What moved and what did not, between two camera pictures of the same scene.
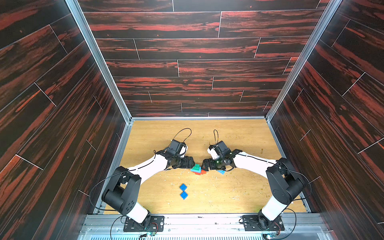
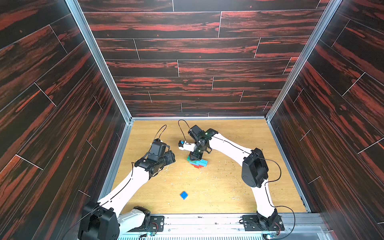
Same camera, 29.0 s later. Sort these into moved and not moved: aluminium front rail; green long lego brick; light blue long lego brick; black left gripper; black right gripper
Moved: green long lego brick; black right gripper; light blue long lego brick; black left gripper
Not moved: aluminium front rail
